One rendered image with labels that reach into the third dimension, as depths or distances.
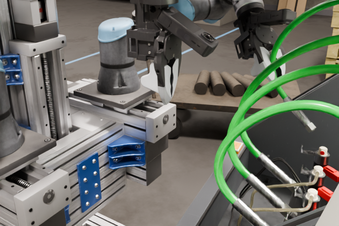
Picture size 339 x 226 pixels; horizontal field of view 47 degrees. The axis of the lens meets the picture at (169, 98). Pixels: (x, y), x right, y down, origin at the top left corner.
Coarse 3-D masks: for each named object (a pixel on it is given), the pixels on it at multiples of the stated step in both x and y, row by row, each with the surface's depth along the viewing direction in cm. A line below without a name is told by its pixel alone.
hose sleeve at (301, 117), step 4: (288, 96) 91; (284, 100) 91; (288, 100) 91; (292, 100) 91; (296, 112) 90; (300, 112) 89; (296, 116) 90; (300, 116) 89; (304, 116) 89; (300, 120) 89; (304, 120) 89; (308, 120) 89; (304, 124) 89
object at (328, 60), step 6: (336, 6) 398; (336, 12) 400; (336, 18) 402; (336, 24) 404; (336, 30) 407; (330, 48) 414; (336, 48) 411; (330, 54) 416; (336, 54) 412; (330, 60) 421; (336, 60) 419
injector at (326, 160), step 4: (316, 152) 80; (316, 156) 79; (320, 156) 79; (324, 156) 78; (328, 156) 79; (316, 160) 80; (320, 160) 79; (324, 160) 79; (328, 160) 79; (316, 164) 80; (320, 164) 79; (324, 164) 79; (304, 168) 82; (312, 168) 82; (308, 176) 82
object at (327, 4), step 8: (328, 0) 78; (336, 0) 76; (312, 8) 81; (320, 8) 79; (304, 16) 82; (296, 24) 84; (288, 32) 87; (280, 40) 88; (272, 48) 90; (272, 56) 91; (280, 88) 92; (280, 96) 92
